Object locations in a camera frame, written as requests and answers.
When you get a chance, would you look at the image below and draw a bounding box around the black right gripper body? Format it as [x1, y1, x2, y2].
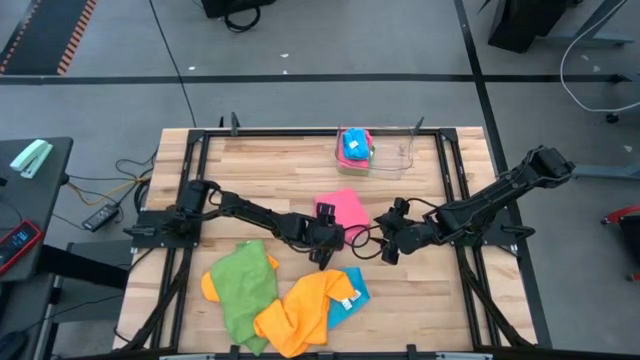
[382, 198, 429, 265]

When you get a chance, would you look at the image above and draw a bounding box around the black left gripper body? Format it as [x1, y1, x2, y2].
[295, 202, 337, 271]

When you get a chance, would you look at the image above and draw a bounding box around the pink microfiber towel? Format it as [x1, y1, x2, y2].
[337, 129, 375, 171]
[313, 188, 372, 245]

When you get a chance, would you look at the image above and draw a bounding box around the blue microfiber towel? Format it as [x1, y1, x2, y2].
[327, 266, 371, 330]
[342, 127, 370, 161]

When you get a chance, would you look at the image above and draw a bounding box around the orange microfiber towel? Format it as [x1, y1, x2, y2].
[200, 254, 280, 304]
[253, 268, 357, 359]

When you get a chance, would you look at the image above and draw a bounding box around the clear plastic bin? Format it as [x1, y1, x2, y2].
[334, 127, 416, 180]

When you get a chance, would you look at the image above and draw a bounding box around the gray desk foot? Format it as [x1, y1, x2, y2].
[568, 162, 640, 181]

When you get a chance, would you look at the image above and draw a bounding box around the red and black chair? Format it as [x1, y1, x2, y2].
[601, 203, 640, 282]

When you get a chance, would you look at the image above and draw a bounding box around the black power adapter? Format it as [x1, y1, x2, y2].
[82, 203, 120, 233]

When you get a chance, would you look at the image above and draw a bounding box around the black equipment box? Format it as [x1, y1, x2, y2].
[201, 0, 277, 20]

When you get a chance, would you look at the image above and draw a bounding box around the black cabinet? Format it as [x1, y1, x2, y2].
[487, 0, 569, 55]

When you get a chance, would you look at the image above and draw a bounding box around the gray desk leg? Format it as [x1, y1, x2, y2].
[544, 0, 634, 50]

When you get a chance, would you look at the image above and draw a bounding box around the black side desk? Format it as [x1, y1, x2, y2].
[0, 136, 75, 284]

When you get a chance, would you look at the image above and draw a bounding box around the mint green stapler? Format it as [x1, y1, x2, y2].
[9, 138, 55, 180]

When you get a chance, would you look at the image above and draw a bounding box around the red device with display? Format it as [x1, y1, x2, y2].
[0, 218, 44, 276]

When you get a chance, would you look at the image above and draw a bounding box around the black mat with orange stripes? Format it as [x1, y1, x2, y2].
[0, 0, 99, 76]

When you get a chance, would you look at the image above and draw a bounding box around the coiled black cable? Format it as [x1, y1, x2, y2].
[223, 5, 262, 34]

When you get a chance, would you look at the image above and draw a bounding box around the white floor cable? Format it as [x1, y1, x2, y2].
[558, 0, 640, 114]

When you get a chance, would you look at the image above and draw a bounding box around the yellow cable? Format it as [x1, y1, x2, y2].
[67, 174, 154, 207]

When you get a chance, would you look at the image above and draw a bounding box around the thin black floor cable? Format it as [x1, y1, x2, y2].
[148, 0, 197, 129]

